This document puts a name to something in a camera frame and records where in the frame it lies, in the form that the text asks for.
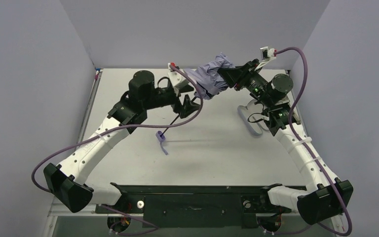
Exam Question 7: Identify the purple umbrella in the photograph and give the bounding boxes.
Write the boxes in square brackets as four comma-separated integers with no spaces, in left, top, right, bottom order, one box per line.
[181,53,235,106]

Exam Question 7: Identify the purple zippered umbrella case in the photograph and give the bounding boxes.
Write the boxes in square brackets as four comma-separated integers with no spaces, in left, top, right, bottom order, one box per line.
[237,100,269,137]

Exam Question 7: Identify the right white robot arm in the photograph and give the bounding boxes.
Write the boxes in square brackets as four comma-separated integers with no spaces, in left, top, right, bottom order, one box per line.
[218,59,353,225]

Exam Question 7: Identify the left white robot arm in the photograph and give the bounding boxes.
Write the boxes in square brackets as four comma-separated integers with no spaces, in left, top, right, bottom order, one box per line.
[43,67,203,213]

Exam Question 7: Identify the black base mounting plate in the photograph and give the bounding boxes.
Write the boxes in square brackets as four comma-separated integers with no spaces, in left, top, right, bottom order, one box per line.
[95,184,292,229]

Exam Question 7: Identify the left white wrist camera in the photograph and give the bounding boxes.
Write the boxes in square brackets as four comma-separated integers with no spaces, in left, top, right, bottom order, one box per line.
[168,62,189,95]

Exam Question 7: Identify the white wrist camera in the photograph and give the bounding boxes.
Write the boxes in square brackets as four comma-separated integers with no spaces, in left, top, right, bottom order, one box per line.
[168,62,189,95]
[254,46,277,72]

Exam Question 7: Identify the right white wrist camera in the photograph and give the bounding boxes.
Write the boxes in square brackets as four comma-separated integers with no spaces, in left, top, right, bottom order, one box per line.
[254,46,277,72]

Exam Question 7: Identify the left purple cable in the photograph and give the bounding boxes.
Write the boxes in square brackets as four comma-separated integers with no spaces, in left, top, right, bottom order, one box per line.
[31,64,204,236]

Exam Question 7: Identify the aluminium frame rail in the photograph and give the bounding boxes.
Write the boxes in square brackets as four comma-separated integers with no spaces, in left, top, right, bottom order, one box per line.
[47,193,343,218]

